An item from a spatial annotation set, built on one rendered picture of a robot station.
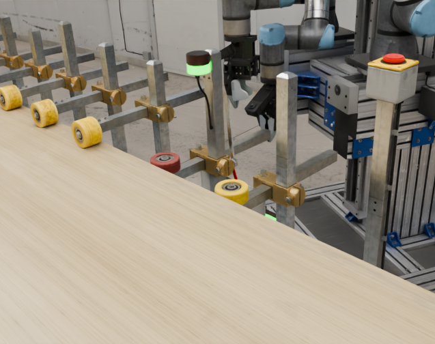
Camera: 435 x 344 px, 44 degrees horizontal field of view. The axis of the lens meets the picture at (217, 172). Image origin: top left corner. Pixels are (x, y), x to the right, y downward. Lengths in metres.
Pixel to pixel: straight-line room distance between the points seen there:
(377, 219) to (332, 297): 0.32
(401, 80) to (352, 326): 0.46
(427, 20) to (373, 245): 0.67
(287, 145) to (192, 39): 4.02
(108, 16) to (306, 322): 5.46
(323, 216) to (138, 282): 1.61
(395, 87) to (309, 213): 1.52
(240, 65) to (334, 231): 1.14
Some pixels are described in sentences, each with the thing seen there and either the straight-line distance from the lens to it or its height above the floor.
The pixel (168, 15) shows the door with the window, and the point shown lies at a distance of 5.43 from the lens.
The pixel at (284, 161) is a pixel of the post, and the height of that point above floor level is 0.94.
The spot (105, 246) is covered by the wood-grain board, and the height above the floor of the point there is 0.90.
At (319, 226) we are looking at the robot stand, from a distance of 2.44.
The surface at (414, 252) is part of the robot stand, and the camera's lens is 2.34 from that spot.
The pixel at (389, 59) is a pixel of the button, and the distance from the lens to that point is 1.09.
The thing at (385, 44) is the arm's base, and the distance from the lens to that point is 1.77.
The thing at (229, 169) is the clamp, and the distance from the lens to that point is 1.51.
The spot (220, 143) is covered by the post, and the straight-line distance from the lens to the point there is 1.49.
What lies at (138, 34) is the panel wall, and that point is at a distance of 5.81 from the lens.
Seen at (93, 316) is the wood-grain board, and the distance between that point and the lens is 0.95.
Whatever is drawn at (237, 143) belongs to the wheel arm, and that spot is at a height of 0.86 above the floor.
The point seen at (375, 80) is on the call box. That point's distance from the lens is 1.09.
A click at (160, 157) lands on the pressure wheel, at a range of 1.46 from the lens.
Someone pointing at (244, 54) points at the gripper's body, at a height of 1.14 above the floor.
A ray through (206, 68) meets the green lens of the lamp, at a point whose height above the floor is 1.14.
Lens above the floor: 1.50
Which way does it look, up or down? 26 degrees down
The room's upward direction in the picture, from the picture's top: 3 degrees counter-clockwise
